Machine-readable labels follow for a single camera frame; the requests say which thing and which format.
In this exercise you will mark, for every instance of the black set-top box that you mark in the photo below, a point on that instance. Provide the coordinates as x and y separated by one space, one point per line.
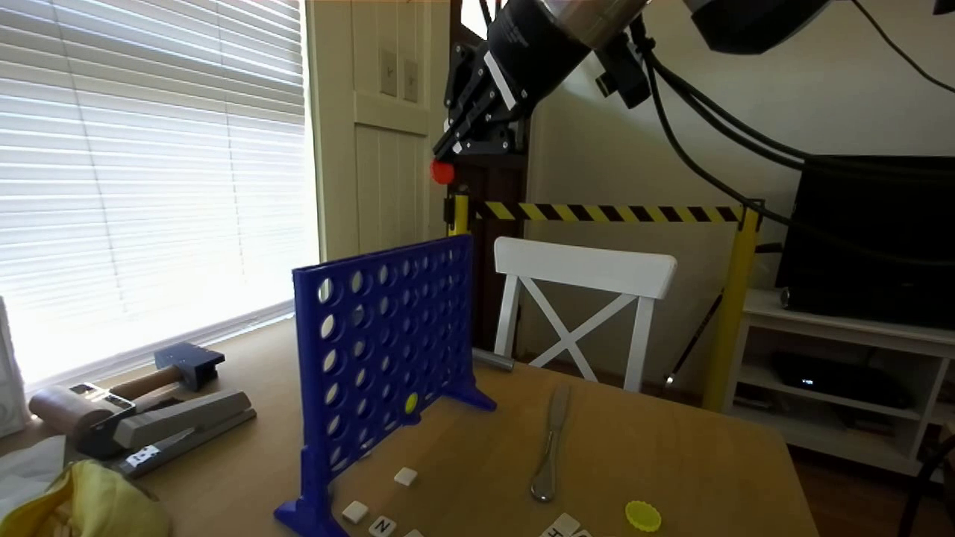
838 378

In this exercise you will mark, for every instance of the grey stapler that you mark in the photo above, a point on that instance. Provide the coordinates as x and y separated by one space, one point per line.
189 423

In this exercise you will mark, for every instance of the blue head wooden hammer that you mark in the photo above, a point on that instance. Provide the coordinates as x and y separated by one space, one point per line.
189 359

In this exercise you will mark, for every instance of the black yellow barrier tape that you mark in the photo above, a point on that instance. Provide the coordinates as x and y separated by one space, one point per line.
607 214

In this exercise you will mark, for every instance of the white plastic bag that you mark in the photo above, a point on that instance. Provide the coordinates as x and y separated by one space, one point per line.
26 466

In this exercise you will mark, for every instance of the red game disc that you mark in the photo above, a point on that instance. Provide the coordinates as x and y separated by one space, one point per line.
444 171

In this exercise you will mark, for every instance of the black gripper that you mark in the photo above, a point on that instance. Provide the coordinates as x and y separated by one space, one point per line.
534 54

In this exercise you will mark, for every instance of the yellow stanchion post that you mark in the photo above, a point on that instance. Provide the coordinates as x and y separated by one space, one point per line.
734 309
459 214

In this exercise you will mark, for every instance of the blue connect four rack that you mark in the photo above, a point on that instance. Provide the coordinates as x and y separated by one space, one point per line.
377 348

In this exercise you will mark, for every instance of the white letter tile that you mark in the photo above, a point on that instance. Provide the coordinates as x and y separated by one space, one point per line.
565 526
384 526
414 533
405 475
353 512

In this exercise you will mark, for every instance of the white window blinds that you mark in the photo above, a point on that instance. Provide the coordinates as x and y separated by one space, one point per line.
150 168

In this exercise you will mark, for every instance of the white television stand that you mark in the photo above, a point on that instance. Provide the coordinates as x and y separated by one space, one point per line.
846 408

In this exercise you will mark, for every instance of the black television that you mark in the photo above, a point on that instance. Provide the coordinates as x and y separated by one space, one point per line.
866 239

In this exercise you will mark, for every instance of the silver table knife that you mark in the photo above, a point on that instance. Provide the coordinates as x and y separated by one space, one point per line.
553 436

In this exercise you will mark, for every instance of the clear plastic jar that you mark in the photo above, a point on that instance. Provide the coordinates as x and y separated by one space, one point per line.
8 378

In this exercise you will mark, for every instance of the silver grey handheld gadget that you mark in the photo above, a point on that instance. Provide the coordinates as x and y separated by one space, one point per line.
76 408

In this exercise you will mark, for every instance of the cream panel door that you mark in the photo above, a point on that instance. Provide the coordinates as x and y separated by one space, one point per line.
384 151

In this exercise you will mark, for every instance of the cream rectangular wall plate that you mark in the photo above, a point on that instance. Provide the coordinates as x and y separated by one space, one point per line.
410 78

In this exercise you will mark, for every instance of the white wooden chair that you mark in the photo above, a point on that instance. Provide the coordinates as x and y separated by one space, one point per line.
587 274

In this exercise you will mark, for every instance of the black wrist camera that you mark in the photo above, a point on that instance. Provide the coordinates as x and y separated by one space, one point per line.
623 69

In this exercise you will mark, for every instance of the yellow game disc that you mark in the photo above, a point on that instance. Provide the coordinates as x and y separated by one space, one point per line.
643 515
410 403

